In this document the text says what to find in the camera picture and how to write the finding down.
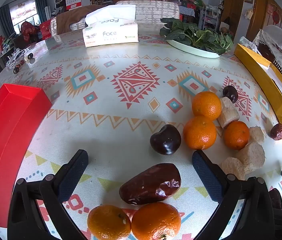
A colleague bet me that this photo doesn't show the checked cloth table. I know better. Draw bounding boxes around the checked cloth table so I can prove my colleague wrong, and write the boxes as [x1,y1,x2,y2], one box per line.
[178,5,196,23]

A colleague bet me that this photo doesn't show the pale sugarcane chunk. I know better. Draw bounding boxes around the pale sugarcane chunk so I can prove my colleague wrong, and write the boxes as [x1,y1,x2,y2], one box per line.
[221,157,246,180]
[236,142,266,174]
[217,97,240,128]
[248,127,265,145]

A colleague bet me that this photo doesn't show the white tissue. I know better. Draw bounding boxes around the white tissue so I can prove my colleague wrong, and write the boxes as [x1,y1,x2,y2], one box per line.
[84,4,136,27]

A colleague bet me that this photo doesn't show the white tissue box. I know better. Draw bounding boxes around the white tissue box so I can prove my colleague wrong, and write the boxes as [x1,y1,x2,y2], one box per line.
[82,17,139,48]

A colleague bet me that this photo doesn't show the brown coat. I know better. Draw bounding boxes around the brown coat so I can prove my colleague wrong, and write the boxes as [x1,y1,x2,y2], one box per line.
[56,4,106,32]

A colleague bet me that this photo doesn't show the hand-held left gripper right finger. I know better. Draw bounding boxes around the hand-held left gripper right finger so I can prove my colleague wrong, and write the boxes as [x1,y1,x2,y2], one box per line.
[192,150,275,240]

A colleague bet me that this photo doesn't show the window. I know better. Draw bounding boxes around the window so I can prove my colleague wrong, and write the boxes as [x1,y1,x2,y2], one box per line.
[9,0,40,28]

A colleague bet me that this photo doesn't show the pale green oval plate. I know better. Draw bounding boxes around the pale green oval plate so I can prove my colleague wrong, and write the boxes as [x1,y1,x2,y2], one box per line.
[166,39,225,58]

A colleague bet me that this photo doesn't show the orange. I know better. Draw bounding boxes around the orange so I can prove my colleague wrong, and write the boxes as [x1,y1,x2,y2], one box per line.
[183,116,217,150]
[223,121,250,150]
[131,202,181,240]
[192,91,222,121]
[87,204,132,240]

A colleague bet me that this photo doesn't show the red gift box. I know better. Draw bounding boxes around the red gift box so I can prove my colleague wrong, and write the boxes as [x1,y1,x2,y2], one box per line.
[39,20,52,40]

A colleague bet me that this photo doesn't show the wooden door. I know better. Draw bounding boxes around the wooden door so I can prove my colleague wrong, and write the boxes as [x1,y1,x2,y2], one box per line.
[221,0,246,42]
[246,0,282,43]

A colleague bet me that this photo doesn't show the white mesh food cover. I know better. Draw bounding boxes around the white mesh food cover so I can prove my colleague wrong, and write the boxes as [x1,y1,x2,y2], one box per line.
[263,25,282,39]

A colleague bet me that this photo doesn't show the wrinkled red date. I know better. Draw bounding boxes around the wrinkled red date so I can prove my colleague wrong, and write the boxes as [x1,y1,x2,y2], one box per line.
[268,188,282,210]
[270,123,282,140]

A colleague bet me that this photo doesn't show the red jacket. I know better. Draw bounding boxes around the red jacket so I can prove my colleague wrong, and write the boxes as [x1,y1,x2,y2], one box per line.
[21,21,41,43]

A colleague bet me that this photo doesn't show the large red date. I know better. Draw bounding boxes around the large red date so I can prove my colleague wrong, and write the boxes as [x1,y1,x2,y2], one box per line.
[119,163,182,205]

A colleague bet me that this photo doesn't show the yellow cardboard box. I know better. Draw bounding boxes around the yellow cardboard box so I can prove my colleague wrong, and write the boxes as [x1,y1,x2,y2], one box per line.
[234,44,282,130]

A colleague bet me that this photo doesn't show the white patterned chair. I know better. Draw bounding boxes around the white patterned chair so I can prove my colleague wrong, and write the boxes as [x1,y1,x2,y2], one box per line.
[50,15,86,37]
[116,0,180,22]

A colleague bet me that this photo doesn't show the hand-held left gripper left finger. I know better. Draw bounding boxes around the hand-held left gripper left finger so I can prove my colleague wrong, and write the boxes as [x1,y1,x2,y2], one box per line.
[7,149,89,240]

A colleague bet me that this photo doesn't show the metal shelf rack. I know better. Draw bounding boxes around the metal shelf rack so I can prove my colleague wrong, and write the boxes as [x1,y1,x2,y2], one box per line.
[198,5,221,30]

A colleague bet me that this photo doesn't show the white plastic bag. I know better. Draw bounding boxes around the white plastic bag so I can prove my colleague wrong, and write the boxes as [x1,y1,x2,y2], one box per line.
[240,36,259,53]

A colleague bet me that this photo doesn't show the dark purple plum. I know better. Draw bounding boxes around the dark purple plum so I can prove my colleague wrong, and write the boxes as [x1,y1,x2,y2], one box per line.
[150,124,182,155]
[222,85,239,104]

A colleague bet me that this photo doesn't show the red cardboard box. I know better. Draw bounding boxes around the red cardboard box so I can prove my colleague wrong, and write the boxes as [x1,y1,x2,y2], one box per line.
[0,83,54,228]

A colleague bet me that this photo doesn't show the grey curtain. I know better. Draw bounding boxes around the grey curtain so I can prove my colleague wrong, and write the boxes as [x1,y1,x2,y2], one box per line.
[34,0,47,23]
[0,4,15,34]

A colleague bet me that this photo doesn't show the green spinach leaves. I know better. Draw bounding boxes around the green spinach leaves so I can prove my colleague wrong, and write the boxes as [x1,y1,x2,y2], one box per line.
[160,17,234,55]

